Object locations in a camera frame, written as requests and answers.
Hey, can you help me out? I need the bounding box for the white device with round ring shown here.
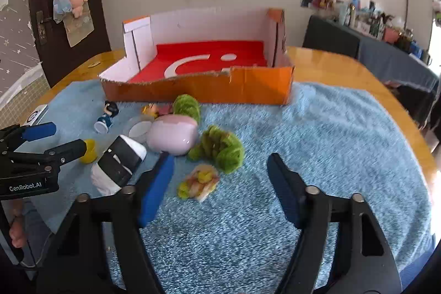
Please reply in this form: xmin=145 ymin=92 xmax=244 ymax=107
xmin=27 ymin=104 xmax=49 ymax=125

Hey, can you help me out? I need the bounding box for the person's left hand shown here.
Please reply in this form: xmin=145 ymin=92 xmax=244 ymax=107
xmin=10 ymin=204 xmax=27 ymax=248

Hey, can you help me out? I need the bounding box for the orange and white cardboard box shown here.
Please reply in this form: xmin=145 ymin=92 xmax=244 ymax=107
xmin=98 ymin=7 xmax=296 ymax=106

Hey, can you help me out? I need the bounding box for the pink box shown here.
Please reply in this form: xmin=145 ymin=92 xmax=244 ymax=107
xmin=383 ymin=26 xmax=400 ymax=44

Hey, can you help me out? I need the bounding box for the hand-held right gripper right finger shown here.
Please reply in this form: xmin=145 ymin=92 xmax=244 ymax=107
xmin=267 ymin=153 xmax=404 ymax=294

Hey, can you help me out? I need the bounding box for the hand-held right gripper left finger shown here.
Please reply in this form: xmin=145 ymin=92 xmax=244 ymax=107
xmin=36 ymin=152 xmax=175 ymax=294

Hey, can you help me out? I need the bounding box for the side table with grey cloth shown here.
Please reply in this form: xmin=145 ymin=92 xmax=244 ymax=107
xmin=302 ymin=15 xmax=441 ymax=95

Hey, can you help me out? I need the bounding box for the pink earbud case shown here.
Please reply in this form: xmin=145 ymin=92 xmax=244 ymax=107
xmin=146 ymin=115 xmax=200 ymax=156

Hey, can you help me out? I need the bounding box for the clear round dish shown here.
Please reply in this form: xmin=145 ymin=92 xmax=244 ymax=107
xmin=123 ymin=115 xmax=154 ymax=145

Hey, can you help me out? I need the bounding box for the door handle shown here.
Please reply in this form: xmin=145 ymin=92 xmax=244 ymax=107
xmin=36 ymin=11 xmax=52 ymax=46

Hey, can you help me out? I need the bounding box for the row of bottles and jars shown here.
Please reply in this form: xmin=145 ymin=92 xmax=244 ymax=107
xmin=336 ymin=0 xmax=433 ymax=64

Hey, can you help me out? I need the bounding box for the dark-haired figurine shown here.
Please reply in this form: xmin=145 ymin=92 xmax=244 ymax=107
xmin=94 ymin=100 xmax=120 ymax=134

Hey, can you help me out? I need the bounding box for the green fuzzy plush toy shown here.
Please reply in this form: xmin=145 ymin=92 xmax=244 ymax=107
xmin=188 ymin=125 xmax=245 ymax=174
xmin=172 ymin=94 xmax=201 ymax=125

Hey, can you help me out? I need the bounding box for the black and white bottle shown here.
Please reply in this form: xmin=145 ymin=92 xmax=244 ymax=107
xmin=90 ymin=135 xmax=147 ymax=196

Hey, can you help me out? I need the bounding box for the small pink and yellow toy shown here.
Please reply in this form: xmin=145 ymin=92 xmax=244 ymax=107
xmin=177 ymin=164 xmax=220 ymax=202

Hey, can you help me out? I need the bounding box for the yellow bottle cap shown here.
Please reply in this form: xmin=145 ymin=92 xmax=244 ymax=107
xmin=79 ymin=139 xmax=99 ymax=164

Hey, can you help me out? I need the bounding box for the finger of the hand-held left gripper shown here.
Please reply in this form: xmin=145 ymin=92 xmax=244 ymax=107
xmin=0 ymin=139 xmax=87 ymax=179
xmin=0 ymin=122 xmax=57 ymax=155

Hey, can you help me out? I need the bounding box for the yellow-haired doll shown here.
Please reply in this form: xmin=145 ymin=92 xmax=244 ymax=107
xmin=141 ymin=103 xmax=173 ymax=119

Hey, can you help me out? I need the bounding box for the blue fuzzy blanket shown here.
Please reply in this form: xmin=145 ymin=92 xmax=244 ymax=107
xmin=26 ymin=79 xmax=436 ymax=294

